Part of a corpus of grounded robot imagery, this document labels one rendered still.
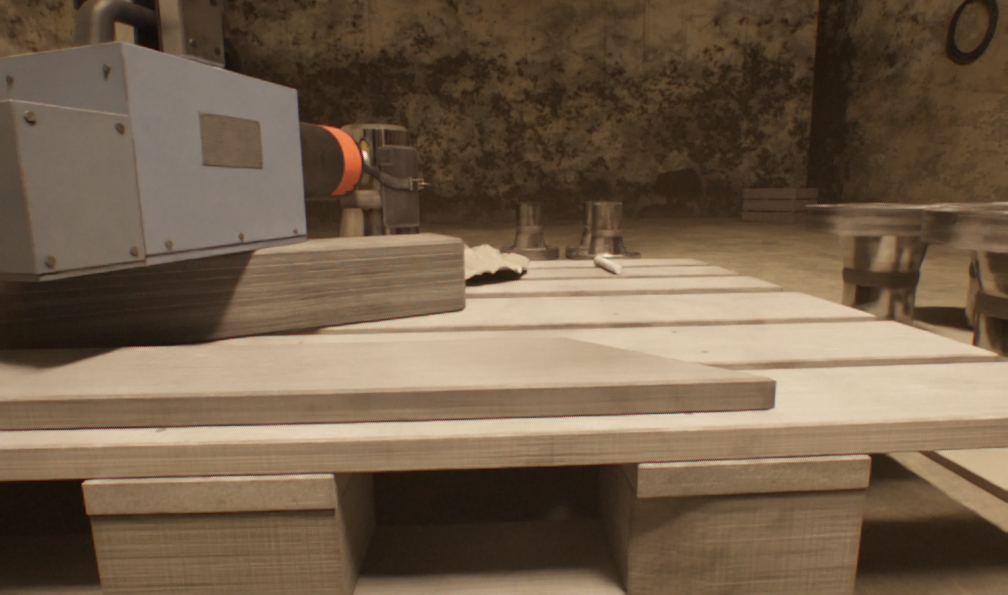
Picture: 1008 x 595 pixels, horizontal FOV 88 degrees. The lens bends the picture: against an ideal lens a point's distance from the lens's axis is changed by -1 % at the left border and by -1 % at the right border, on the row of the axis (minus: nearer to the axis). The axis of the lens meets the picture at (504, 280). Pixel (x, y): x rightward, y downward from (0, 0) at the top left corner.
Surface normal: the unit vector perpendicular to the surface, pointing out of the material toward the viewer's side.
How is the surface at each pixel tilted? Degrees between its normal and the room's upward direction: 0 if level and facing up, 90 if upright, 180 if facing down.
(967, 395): 0
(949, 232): 90
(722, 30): 90
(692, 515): 90
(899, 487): 0
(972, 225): 90
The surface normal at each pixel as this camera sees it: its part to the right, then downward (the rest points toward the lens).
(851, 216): -0.82, 0.10
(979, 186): -1.00, 0.03
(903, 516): -0.01, -0.99
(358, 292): 0.46, 0.14
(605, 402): 0.04, 0.16
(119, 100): -0.27, 0.16
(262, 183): 0.96, 0.03
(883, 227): -0.59, 0.14
